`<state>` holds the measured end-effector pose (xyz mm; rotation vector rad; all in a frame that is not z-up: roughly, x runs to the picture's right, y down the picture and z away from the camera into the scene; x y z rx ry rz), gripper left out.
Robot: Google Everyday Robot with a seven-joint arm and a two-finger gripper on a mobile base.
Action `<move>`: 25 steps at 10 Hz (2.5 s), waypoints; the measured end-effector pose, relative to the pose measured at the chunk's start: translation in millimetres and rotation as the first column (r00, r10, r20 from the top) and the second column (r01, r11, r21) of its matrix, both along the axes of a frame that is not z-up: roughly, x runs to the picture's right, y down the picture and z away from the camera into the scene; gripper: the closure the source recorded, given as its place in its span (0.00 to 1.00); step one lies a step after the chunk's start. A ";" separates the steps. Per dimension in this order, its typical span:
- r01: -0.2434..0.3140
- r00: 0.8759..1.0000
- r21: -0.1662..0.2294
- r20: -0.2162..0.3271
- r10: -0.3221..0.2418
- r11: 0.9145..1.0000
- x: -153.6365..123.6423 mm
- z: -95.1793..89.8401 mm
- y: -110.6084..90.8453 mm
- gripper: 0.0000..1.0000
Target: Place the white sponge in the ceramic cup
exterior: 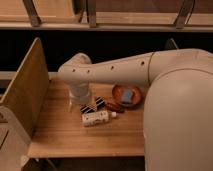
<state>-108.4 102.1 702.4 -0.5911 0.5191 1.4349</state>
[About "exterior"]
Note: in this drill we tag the white bottle lying down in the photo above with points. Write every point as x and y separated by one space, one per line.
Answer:
99 117

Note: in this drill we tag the upper wooden shelf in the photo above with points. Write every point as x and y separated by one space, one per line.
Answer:
108 15

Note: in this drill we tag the left wooden side panel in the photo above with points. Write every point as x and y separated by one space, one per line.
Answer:
22 101

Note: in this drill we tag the translucent plastic cup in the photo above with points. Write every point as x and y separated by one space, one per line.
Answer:
71 104

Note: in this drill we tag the blue white sponge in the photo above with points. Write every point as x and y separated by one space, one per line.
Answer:
127 96

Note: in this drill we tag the black white striped packet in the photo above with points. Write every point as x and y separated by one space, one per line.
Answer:
97 104

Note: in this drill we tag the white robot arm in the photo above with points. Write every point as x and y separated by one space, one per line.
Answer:
178 109

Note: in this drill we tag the brown ceramic bowl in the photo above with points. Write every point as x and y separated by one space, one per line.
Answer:
118 90

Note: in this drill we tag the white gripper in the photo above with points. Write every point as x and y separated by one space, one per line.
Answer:
80 93

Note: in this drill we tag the right dark side panel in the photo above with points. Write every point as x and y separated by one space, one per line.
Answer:
171 44

